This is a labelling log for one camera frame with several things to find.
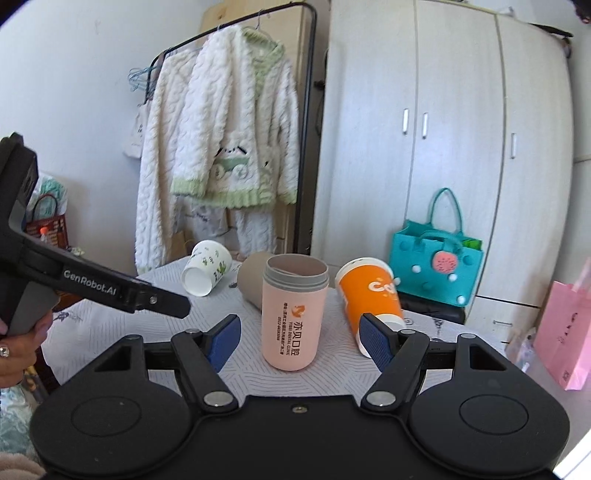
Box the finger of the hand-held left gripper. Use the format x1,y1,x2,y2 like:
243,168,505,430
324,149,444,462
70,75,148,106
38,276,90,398
120,277,193,319

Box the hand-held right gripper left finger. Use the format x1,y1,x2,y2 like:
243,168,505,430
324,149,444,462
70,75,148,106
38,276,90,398
93,314,243,414

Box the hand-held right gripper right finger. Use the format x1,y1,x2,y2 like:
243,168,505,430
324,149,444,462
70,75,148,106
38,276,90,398
359,313,509,414

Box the orange paper cup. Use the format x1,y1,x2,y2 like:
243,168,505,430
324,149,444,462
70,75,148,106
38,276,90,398
334,257,406,359

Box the white leaf print paper cup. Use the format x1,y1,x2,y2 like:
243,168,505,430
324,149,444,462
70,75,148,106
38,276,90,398
180,239,233,297

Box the brown paper cup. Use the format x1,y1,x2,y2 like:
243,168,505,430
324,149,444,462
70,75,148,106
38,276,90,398
237,251,278,308

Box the pink plastic cup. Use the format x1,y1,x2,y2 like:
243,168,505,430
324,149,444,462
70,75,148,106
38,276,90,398
262,252,330,372

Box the person's left hand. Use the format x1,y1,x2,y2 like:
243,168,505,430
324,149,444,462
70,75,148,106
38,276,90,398
0,308,54,390

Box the white patterned tablecloth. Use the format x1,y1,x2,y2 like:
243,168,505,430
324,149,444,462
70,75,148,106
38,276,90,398
44,256,509,398

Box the red shopping bag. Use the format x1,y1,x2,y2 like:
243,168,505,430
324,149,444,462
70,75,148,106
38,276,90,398
25,194,70,250

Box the teal tote bag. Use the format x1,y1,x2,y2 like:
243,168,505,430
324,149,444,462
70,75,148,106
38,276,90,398
390,187,485,308

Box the white plastic bag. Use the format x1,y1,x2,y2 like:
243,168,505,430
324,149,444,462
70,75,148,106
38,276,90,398
28,172,68,217

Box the clear plastic bag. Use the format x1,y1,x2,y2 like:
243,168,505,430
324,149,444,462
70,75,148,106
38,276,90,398
505,327,539,371

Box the floral cloth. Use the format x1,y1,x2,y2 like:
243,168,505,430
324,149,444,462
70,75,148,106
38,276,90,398
0,383,43,462

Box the white cloth bag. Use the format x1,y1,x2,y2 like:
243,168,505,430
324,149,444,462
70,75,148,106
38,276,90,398
122,102,149,160

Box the white green fleece jacket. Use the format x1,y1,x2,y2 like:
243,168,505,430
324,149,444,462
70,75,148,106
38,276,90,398
135,25,300,274

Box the pink paper bag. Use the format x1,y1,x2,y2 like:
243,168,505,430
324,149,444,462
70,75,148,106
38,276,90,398
533,280,591,391

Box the white wardrobe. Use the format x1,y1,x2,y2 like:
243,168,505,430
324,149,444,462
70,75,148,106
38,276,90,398
309,0,577,344

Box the black clothes rack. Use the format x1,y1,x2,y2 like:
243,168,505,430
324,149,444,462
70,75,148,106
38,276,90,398
144,2,320,260

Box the blue clothes hangers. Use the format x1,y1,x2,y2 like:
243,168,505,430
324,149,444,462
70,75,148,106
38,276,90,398
128,66,158,94

